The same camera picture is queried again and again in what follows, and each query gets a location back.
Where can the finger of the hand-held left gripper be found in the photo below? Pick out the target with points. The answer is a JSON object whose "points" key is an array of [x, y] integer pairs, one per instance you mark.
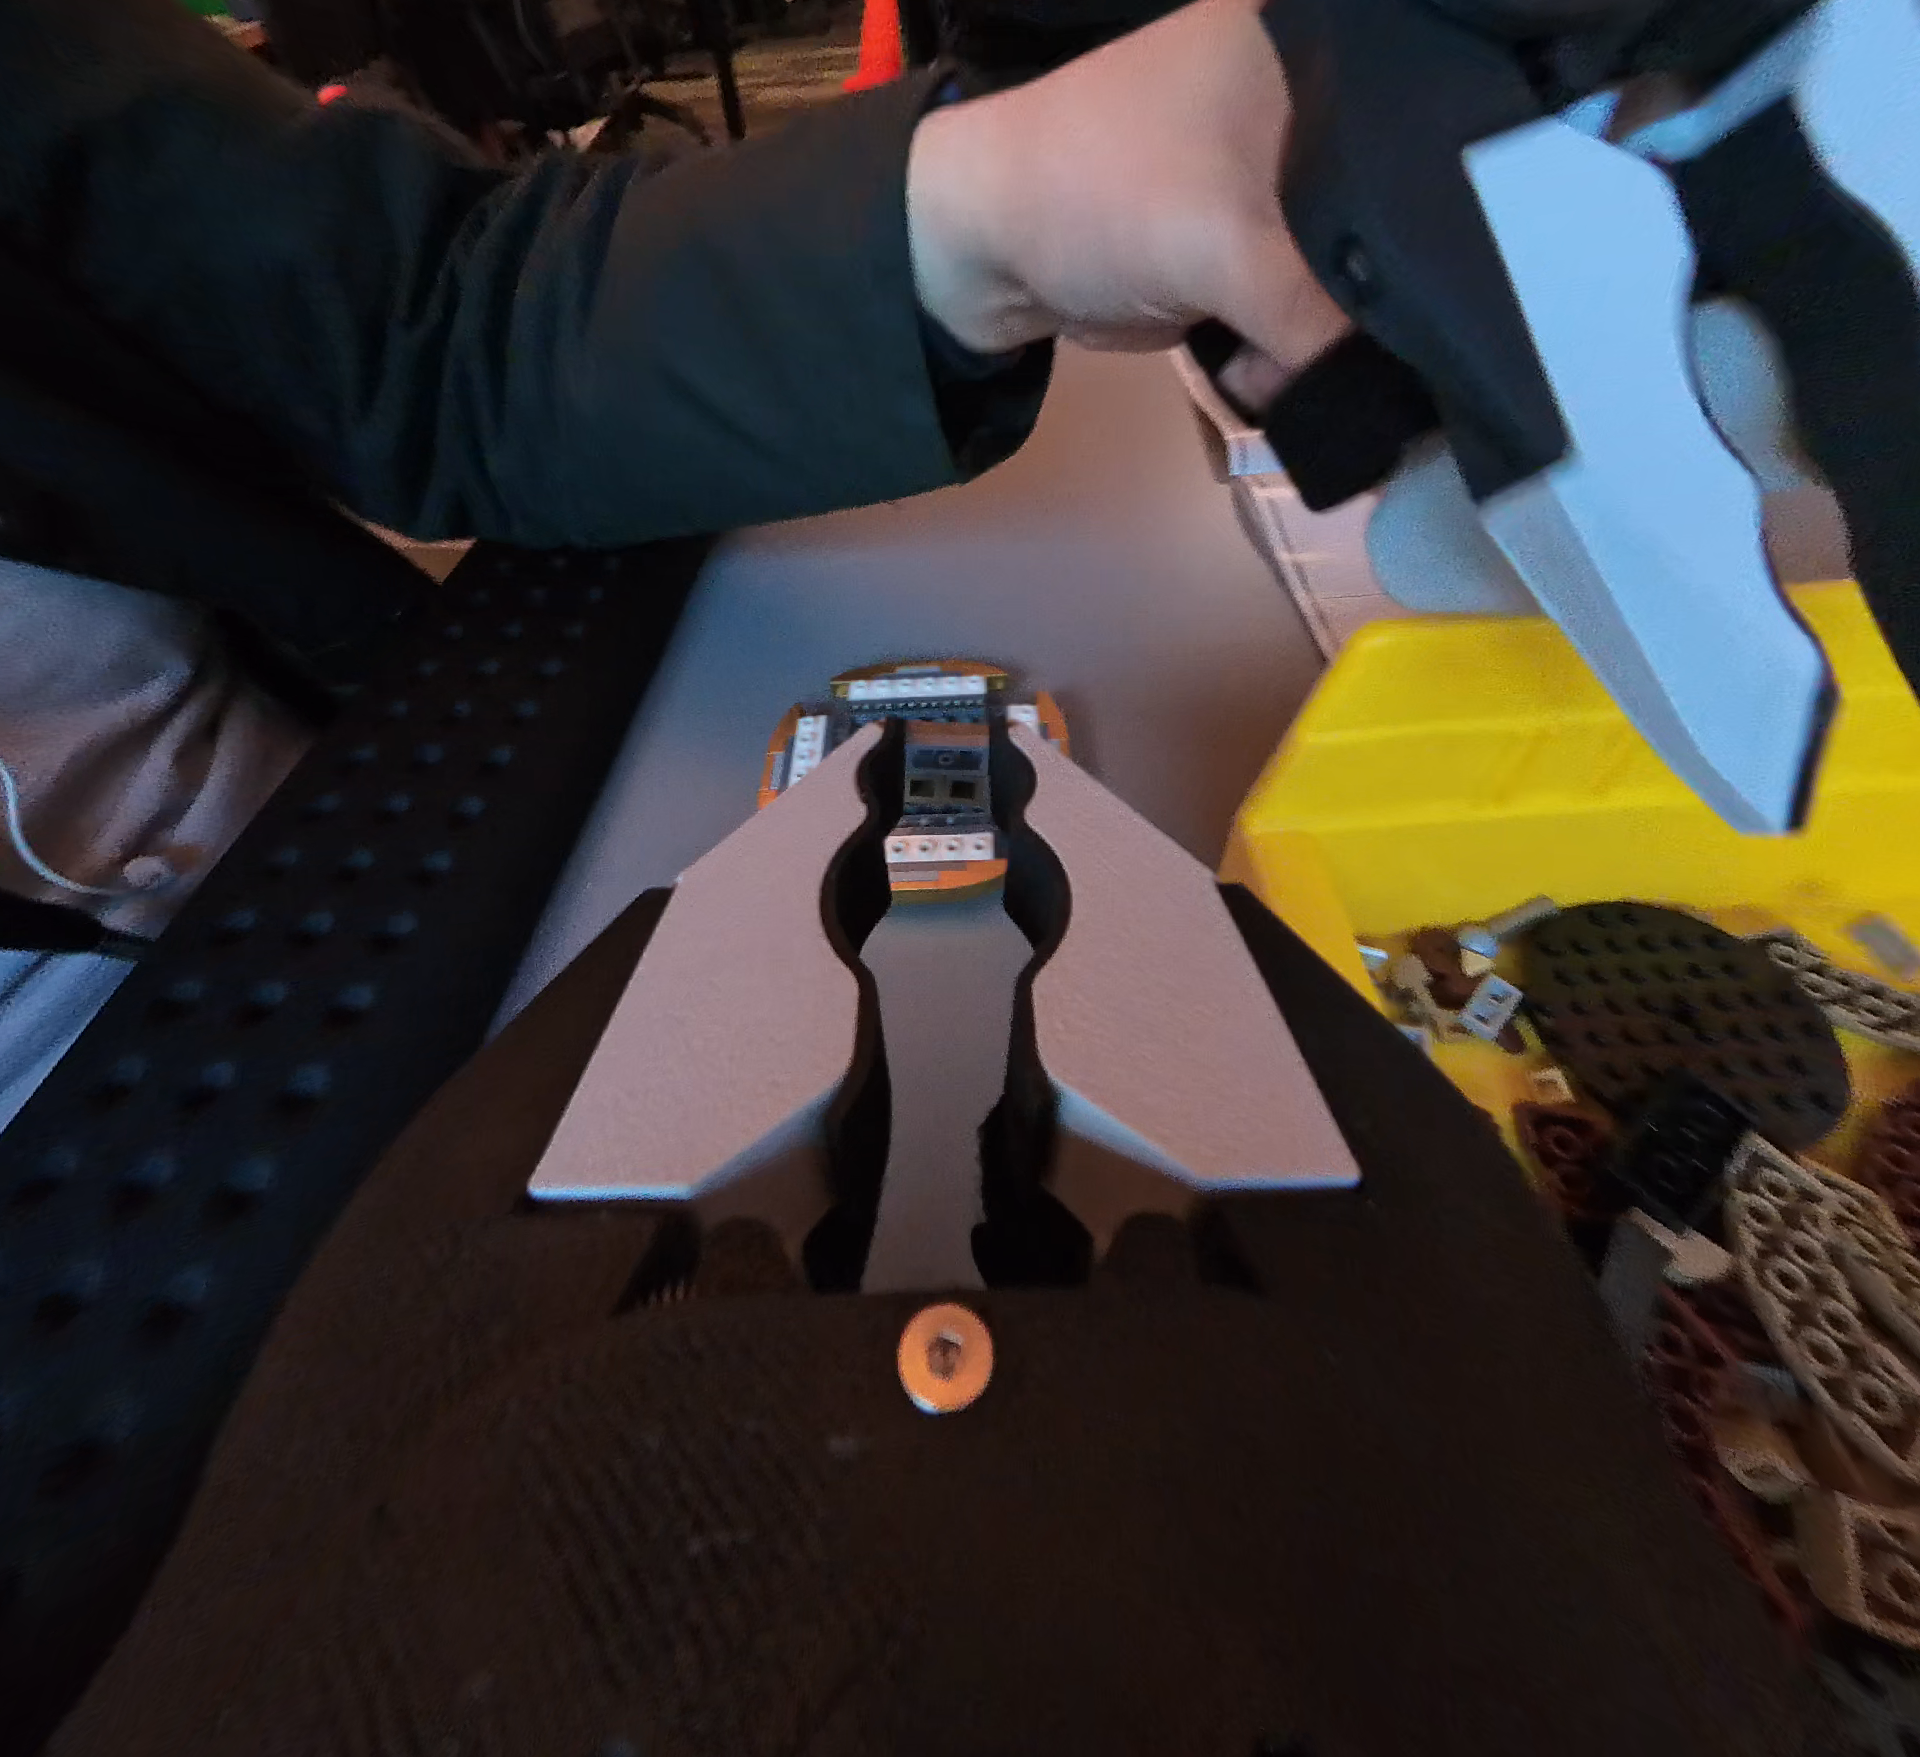
{"points": [[1875, 92], [1622, 467]]}

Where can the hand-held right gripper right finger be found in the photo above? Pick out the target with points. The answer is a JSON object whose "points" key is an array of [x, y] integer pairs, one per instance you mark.
{"points": [[1185, 1037]]}

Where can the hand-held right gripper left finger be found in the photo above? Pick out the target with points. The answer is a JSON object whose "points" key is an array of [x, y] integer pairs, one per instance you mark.
{"points": [[707, 1023]]}

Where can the round toy pot build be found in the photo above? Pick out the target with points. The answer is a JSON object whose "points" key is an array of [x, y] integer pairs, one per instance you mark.
{"points": [[943, 796]]}

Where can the yellow plastic bin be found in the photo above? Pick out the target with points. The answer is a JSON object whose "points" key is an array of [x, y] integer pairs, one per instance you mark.
{"points": [[1426, 769]]}

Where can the pile of toy bricks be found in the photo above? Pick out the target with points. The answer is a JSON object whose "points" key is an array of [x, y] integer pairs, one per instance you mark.
{"points": [[1802, 1261]]}

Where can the person's left hand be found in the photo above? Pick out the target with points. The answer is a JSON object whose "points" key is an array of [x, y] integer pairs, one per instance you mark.
{"points": [[1110, 185]]}

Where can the toy instruction booklet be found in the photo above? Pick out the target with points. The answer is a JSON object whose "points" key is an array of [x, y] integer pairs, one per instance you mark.
{"points": [[1292, 542]]}

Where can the black perforated board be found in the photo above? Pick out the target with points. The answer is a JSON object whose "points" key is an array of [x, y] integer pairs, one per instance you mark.
{"points": [[302, 962]]}

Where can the black round toy plate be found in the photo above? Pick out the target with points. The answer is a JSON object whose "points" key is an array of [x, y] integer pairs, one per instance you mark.
{"points": [[1682, 1023]]}

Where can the orange traffic cone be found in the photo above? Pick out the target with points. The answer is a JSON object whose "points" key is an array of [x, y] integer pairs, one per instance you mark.
{"points": [[878, 32]]}

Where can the person's torso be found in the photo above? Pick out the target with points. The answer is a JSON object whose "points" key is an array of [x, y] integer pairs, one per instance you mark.
{"points": [[90, 736]]}

